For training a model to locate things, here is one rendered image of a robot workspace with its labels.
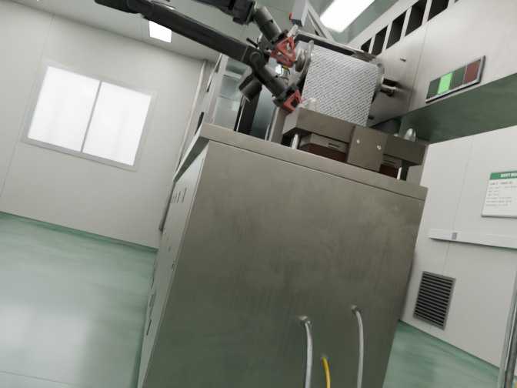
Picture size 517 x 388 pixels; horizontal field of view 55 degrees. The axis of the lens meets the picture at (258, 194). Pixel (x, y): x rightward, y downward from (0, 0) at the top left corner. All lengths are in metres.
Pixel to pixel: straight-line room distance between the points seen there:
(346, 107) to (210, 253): 0.70
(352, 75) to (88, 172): 5.78
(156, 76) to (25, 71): 1.72
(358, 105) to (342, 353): 0.79
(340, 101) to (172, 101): 5.69
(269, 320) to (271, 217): 0.27
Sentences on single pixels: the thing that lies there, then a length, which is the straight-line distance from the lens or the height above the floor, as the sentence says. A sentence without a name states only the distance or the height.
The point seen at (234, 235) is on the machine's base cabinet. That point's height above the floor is 0.64.
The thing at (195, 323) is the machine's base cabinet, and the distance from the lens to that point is 1.32.
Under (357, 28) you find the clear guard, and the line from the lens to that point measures 2.50.
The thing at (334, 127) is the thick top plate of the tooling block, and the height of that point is 1.00.
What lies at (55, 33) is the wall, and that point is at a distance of 7.60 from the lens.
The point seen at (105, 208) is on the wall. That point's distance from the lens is 7.14.
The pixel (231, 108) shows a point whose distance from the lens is 2.65.
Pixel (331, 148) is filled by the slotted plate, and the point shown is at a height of 0.94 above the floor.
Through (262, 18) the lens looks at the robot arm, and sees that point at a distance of 1.74.
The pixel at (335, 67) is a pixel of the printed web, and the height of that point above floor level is 1.24.
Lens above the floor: 0.67
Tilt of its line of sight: 4 degrees up
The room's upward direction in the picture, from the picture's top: 14 degrees clockwise
